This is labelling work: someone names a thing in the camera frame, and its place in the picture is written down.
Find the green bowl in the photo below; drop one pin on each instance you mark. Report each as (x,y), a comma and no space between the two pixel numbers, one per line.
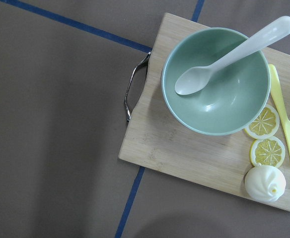
(232,99)

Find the upper lemon slice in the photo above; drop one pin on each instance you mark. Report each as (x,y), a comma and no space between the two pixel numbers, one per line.
(265,124)

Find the wooden cutting board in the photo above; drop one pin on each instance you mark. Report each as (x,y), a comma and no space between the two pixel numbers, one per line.
(156,140)

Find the yellow plastic knife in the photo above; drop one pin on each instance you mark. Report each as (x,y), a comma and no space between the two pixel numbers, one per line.
(277,96)

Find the lower lemon slice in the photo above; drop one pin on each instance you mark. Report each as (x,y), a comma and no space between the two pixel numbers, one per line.
(270,151)

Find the lemon slice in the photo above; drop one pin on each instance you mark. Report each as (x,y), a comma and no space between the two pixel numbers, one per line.
(270,151)
(265,124)

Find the white steamed bun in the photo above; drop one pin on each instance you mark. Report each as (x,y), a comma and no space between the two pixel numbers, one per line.
(265,183)

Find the white plastic spoon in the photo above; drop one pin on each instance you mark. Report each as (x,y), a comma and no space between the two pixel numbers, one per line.
(196,78)

